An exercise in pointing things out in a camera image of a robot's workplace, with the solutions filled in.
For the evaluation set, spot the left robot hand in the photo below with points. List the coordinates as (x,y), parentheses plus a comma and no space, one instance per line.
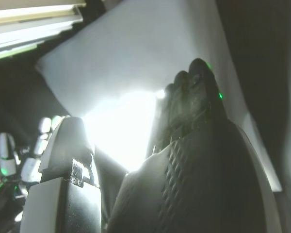
(196,182)

